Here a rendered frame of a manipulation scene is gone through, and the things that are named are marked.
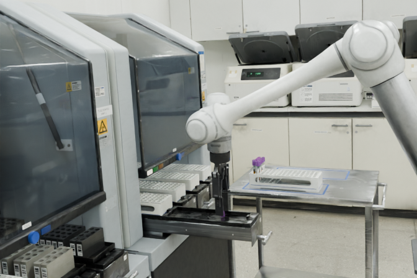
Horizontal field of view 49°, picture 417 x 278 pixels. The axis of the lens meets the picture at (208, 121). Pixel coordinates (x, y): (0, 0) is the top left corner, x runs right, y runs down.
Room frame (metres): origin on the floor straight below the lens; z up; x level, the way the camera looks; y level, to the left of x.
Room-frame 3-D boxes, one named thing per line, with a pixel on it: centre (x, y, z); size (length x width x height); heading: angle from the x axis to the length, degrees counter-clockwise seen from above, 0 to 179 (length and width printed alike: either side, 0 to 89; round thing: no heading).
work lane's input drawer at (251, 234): (1.68, 0.15, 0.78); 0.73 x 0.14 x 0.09; 68
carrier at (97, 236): (1.34, 0.38, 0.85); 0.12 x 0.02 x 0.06; 159
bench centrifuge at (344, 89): (4.00, -1.06, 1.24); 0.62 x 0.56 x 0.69; 159
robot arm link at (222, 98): (1.63, -0.03, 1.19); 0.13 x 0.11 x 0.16; 161
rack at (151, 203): (1.75, 0.31, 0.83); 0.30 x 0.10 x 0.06; 68
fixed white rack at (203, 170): (2.18, 0.15, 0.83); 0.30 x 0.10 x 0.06; 68
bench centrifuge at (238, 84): (4.22, -0.52, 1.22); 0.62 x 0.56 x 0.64; 157
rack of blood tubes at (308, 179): (1.91, -0.31, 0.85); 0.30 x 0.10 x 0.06; 66
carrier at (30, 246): (1.25, 0.56, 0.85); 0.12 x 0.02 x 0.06; 159
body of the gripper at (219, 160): (1.64, -0.03, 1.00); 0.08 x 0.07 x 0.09; 158
